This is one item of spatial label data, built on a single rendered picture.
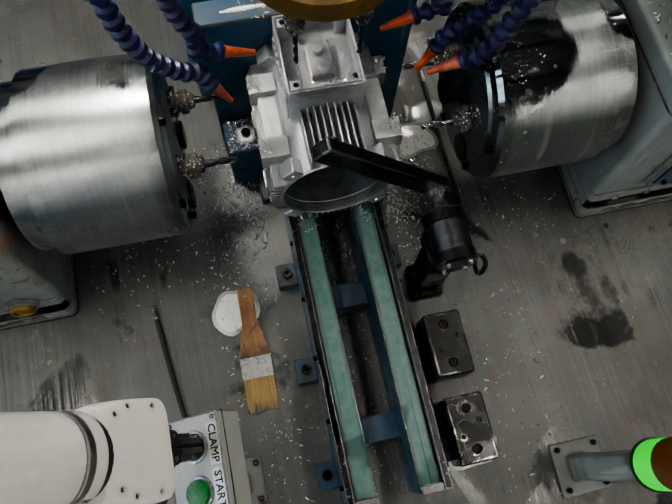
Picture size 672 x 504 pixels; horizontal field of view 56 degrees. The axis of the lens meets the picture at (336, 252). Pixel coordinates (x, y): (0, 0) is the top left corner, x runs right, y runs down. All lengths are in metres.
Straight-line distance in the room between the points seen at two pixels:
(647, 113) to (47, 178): 0.78
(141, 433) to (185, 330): 0.43
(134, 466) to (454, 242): 0.48
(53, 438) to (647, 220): 1.02
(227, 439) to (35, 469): 0.28
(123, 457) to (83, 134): 0.38
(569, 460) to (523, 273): 0.31
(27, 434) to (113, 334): 0.56
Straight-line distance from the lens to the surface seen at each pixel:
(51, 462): 0.56
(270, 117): 0.89
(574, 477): 1.09
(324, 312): 0.94
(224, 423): 0.77
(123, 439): 0.64
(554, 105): 0.88
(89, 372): 1.09
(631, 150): 1.03
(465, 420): 1.00
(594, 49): 0.91
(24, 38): 1.40
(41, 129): 0.83
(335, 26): 0.89
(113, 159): 0.80
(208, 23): 0.88
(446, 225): 0.86
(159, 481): 0.67
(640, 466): 0.87
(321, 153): 0.73
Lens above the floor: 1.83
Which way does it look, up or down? 71 degrees down
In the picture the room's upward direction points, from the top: 7 degrees clockwise
